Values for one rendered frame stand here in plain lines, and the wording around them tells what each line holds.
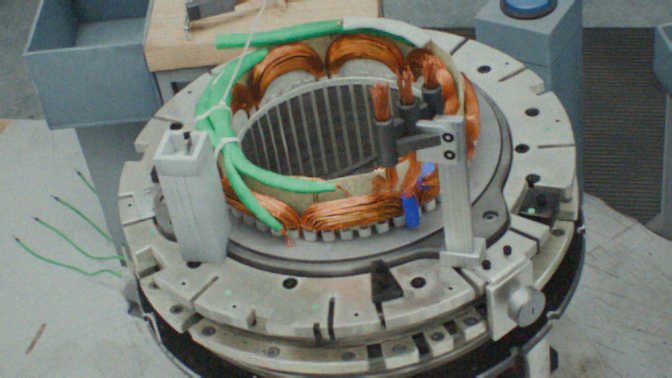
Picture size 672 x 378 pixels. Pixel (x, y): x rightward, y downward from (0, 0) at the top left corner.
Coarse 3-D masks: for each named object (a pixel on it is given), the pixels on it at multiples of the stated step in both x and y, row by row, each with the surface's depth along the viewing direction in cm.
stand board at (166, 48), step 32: (160, 0) 115; (256, 0) 113; (288, 0) 112; (320, 0) 111; (352, 0) 111; (160, 32) 111; (224, 32) 109; (256, 32) 109; (160, 64) 110; (192, 64) 110
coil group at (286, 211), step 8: (224, 192) 84; (232, 192) 84; (256, 192) 83; (232, 200) 84; (240, 200) 83; (264, 200) 82; (272, 200) 82; (240, 208) 84; (248, 208) 83; (272, 208) 82; (280, 208) 82; (288, 208) 82; (272, 216) 82; (280, 216) 82; (288, 216) 82; (296, 216) 82; (288, 224) 82; (296, 224) 82
